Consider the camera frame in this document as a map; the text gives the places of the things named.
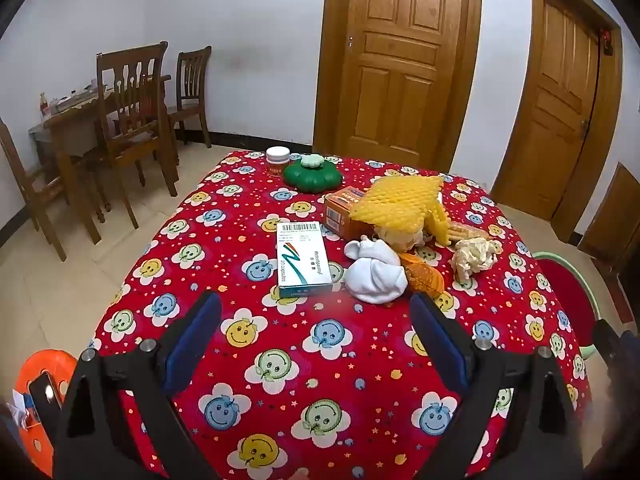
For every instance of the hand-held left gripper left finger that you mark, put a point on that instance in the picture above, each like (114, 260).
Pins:
(195, 342)

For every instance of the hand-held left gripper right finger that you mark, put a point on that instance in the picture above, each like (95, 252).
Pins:
(439, 345)

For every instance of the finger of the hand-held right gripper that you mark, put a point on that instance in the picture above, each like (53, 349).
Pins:
(607, 345)

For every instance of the paper tissue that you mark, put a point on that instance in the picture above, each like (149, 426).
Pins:
(472, 257)

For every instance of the red basin green rim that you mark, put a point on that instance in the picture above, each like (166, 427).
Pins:
(570, 290)

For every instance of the cracker pack orange ends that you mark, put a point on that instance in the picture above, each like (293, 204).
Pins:
(425, 275)

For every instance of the white plastic packet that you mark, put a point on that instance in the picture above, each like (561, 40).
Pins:
(375, 272)

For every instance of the crumpled clear plastic bag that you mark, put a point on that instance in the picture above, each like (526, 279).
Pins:
(397, 236)

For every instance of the red smiley flower tablecloth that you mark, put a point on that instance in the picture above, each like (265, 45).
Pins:
(310, 385)

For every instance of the wooden door leaf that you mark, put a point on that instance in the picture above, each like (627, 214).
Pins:
(617, 220)

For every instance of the white medicine box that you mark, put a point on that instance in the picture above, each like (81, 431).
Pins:
(300, 265)

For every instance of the yellow foam fruit net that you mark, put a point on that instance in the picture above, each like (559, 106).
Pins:
(400, 200)

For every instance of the orange plastic stool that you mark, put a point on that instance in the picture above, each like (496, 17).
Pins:
(37, 365)

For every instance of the black smartphone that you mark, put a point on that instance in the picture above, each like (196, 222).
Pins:
(45, 402)

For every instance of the orange cardboard box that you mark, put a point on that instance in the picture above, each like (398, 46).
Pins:
(340, 210)

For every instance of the white jar red label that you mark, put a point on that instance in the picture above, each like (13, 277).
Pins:
(277, 161)

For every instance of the green flower-shaped container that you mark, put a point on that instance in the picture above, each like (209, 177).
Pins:
(312, 177)

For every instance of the tall wooden dining chair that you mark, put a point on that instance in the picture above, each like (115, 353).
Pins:
(130, 110)

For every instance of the wooden dining table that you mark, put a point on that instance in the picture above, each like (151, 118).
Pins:
(75, 125)

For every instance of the wooden panel door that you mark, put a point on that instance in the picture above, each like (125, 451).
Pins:
(400, 60)
(560, 100)

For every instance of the red bottle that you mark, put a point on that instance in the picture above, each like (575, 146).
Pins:
(43, 106)

